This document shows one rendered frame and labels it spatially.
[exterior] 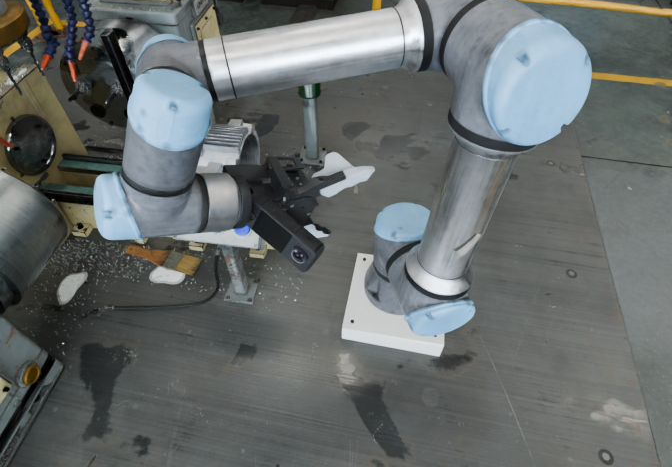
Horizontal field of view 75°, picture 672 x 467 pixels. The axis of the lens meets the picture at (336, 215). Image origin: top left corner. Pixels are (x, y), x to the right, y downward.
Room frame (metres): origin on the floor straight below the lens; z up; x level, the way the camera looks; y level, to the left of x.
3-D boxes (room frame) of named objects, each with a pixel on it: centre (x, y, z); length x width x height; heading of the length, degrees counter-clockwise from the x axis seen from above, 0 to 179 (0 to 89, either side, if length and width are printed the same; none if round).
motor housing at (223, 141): (0.76, 0.30, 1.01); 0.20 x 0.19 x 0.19; 82
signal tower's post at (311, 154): (1.03, 0.07, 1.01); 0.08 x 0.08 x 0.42; 82
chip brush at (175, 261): (0.64, 0.44, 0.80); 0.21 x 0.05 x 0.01; 73
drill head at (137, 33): (1.14, 0.60, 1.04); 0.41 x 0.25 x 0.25; 172
